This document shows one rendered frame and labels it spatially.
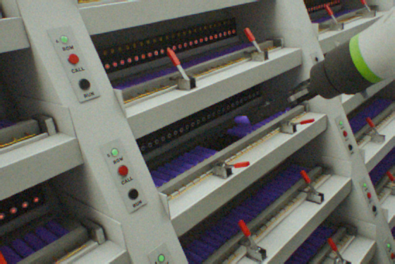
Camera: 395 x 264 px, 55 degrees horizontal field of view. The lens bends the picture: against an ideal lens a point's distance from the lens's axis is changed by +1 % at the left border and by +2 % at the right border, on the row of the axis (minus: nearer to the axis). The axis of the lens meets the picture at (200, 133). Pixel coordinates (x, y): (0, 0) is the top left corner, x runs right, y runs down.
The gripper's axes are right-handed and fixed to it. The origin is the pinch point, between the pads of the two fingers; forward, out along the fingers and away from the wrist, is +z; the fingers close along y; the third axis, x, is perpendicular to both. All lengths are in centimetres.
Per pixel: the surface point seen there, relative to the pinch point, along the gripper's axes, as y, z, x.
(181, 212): -30.6, 2.6, -8.9
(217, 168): -16.5, 4.3, -5.7
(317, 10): 75, 15, 24
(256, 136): 1.3, 6.5, -4.4
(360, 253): 19, 10, -47
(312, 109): 26.8, 5.8, -6.1
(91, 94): -37.8, -1.4, 16.2
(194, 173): -21.0, 6.3, -4.2
